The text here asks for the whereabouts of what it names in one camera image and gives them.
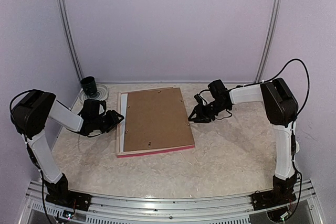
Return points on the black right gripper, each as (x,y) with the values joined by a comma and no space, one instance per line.
(199,110)

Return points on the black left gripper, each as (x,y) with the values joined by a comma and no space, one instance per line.
(114,114)

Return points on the landscape photo print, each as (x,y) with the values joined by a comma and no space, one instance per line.
(124,106)

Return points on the pink wooden picture frame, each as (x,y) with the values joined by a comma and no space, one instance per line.
(157,151)

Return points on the brown cardboard backing board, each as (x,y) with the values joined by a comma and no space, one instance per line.
(157,119)

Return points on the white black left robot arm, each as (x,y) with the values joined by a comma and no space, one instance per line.
(29,112)

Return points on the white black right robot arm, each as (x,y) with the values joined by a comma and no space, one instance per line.
(281,109)

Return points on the grey spiral ceramic plate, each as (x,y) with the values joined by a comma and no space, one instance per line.
(102,94)

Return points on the dark green speckled cup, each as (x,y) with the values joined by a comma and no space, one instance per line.
(89,86)

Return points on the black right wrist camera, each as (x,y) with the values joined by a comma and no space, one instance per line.
(200,99)

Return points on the right aluminium corner post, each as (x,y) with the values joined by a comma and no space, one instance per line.
(268,41)

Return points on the aluminium corner post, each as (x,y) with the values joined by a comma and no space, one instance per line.
(69,39)
(268,41)

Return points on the aluminium front rail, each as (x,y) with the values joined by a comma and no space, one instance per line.
(118,209)

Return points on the left aluminium corner post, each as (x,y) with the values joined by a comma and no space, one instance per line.
(69,39)

